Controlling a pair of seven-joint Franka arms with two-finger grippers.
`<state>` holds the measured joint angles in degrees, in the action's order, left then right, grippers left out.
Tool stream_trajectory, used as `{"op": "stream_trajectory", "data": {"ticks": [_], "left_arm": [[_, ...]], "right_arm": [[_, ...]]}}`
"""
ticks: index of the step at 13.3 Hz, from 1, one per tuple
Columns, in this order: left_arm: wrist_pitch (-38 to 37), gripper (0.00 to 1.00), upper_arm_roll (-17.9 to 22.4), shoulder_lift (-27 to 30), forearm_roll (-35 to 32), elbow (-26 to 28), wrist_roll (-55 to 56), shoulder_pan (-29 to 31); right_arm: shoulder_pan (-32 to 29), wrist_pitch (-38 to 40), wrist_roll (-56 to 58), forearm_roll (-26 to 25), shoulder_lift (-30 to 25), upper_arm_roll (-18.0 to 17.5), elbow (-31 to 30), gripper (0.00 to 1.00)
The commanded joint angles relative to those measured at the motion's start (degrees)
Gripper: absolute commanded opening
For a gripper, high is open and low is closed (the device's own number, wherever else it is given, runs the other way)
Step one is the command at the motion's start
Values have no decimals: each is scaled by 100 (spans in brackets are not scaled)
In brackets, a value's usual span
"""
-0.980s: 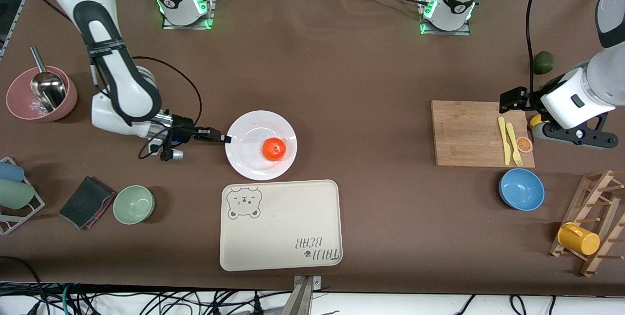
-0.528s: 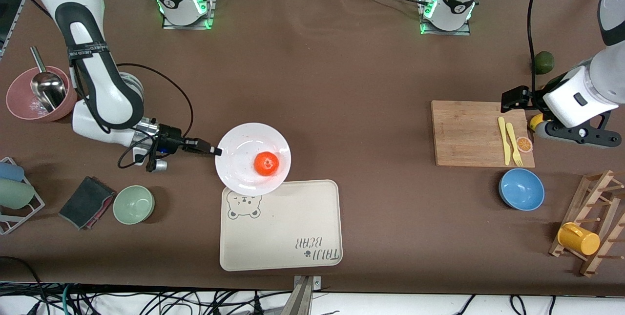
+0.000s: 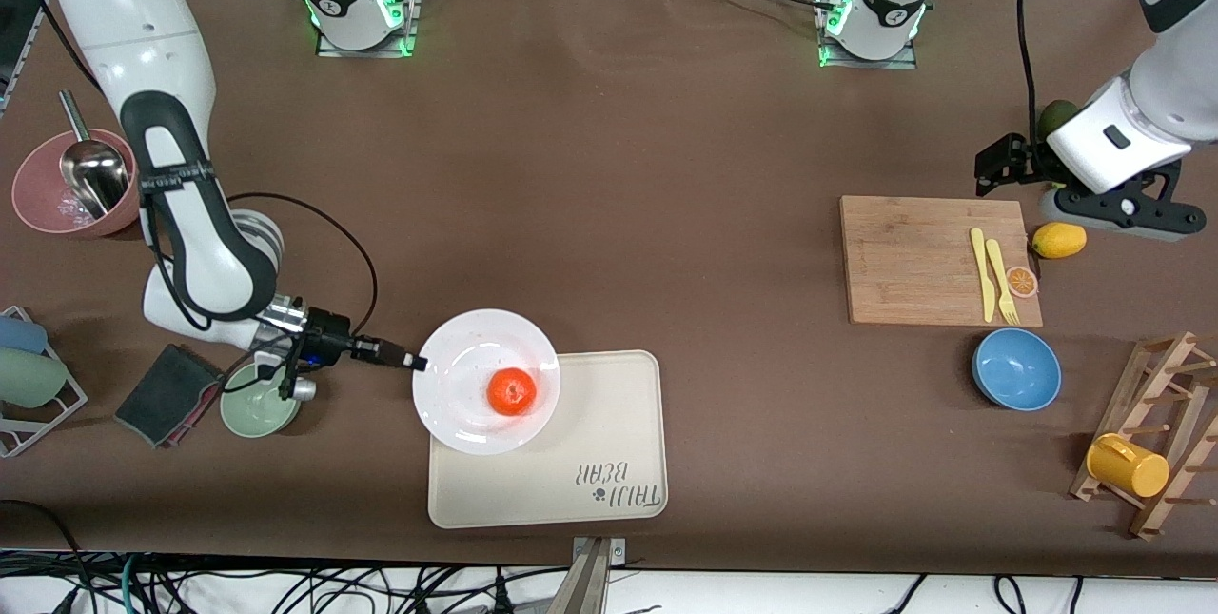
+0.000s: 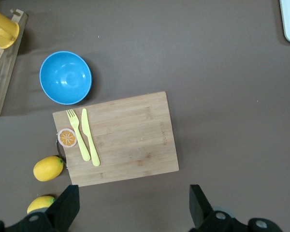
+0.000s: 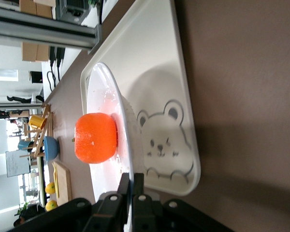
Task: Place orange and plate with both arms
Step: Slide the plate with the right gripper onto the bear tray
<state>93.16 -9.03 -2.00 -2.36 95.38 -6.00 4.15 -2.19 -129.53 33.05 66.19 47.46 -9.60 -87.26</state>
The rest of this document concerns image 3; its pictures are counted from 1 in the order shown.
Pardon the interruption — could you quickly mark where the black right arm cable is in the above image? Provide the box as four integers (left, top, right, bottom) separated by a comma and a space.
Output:
224, 192, 380, 334

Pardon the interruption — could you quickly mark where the dark grey folded cloth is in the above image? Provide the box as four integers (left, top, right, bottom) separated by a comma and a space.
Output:
114, 345, 226, 449

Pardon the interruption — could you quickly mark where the pink bowl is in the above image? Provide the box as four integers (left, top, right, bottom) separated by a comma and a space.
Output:
11, 129, 144, 239

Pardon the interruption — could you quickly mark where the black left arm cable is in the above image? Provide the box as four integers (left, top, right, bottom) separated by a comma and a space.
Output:
1016, 0, 1048, 147

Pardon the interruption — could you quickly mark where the white wire rack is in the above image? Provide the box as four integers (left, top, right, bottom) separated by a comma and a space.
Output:
0, 306, 89, 459

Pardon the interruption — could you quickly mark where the yellow cup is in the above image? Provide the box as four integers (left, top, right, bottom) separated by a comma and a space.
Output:
1086, 433, 1170, 499

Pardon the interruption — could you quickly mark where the wooden cup rack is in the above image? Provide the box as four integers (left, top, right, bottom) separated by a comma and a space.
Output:
1070, 331, 1218, 541

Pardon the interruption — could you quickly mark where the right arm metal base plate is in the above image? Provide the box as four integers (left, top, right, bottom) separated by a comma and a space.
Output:
316, 0, 421, 58

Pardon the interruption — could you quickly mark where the green cable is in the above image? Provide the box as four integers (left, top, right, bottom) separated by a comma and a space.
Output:
120, 555, 146, 614

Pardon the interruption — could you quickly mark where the yellow plastic knife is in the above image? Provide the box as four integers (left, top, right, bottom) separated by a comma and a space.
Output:
970, 228, 996, 324

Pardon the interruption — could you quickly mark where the light green bowl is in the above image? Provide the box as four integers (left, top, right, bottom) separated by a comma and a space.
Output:
220, 361, 303, 439

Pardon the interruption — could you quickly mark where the dark green avocado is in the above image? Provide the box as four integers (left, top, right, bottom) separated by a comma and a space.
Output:
1037, 100, 1081, 141

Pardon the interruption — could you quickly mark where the cream bear print tray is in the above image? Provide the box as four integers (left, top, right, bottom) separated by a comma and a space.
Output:
427, 349, 669, 530

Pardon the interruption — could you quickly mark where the pink folded cloth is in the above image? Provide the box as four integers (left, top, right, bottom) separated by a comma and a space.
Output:
164, 374, 227, 449

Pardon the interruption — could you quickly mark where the blue bowl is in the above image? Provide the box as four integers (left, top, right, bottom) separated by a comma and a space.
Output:
972, 327, 1063, 412

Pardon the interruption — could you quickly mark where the light blue cup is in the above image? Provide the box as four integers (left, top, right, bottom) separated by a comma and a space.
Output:
0, 315, 49, 356

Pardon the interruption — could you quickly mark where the orange fruit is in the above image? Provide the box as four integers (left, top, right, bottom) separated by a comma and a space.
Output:
486, 366, 538, 417

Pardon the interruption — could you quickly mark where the yellow lemon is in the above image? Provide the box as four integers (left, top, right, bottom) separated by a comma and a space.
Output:
1031, 222, 1088, 260

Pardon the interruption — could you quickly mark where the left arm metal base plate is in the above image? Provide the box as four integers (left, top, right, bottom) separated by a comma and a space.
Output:
816, 0, 919, 70

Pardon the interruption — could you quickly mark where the pale green cup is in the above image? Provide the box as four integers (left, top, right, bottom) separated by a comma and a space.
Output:
0, 347, 69, 409

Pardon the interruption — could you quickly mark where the bamboo cutting board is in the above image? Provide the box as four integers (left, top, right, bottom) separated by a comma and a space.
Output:
839, 195, 1044, 327

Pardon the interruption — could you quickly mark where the metal scoop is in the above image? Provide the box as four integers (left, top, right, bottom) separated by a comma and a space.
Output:
59, 90, 131, 220

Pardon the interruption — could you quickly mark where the yellow plastic fork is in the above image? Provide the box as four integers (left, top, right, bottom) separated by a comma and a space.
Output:
985, 239, 1021, 327

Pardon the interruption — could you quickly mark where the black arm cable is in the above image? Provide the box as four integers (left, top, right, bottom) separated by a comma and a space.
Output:
1016, 0, 1048, 147
224, 192, 380, 334

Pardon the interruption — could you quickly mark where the white round plate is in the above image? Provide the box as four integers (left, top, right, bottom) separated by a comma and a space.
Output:
412, 308, 562, 457

